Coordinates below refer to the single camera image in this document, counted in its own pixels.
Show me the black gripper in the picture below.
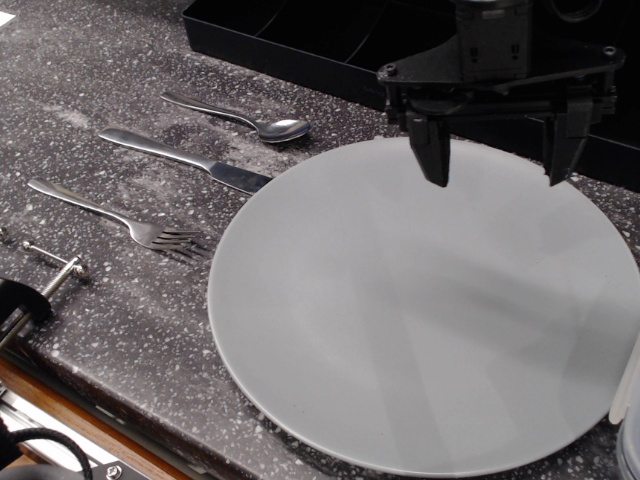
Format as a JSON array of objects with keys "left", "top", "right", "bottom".
[{"left": 377, "top": 1, "right": 625, "bottom": 187}]

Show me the silver metal spoon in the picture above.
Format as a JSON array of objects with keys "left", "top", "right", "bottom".
[{"left": 160, "top": 92, "right": 311, "bottom": 144}]

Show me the round grey plate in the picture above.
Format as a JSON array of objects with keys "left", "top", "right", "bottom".
[{"left": 208, "top": 138, "right": 639, "bottom": 477}]

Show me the black divided cutlery tray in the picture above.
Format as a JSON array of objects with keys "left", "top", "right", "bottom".
[{"left": 182, "top": 1, "right": 639, "bottom": 190}]

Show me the silver table knife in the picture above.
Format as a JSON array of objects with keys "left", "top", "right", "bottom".
[{"left": 99, "top": 128, "right": 272, "bottom": 194}]

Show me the clear plastic container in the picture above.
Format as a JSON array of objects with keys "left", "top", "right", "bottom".
[{"left": 608, "top": 339, "right": 639, "bottom": 479}]

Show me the silver metal fork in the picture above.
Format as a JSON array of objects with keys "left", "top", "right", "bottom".
[{"left": 27, "top": 177, "right": 208, "bottom": 258}]

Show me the white paper corner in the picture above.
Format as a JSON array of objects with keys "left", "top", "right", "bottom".
[{"left": 0, "top": 11, "right": 15, "bottom": 26}]

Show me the metal screw clamp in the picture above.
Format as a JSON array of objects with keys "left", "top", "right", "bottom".
[{"left": 1, "top": 240, "right": 90, "bottom": 350}]

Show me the aluminium rail with bracket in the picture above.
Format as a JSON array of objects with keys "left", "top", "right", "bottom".
[{"left": 1, "top": 387, "right": 146, "bottom": 479}]

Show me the black cable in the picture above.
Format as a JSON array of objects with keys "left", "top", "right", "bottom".
[{"left": 0, "top": 427, "right": 95, "bottom": 480}]

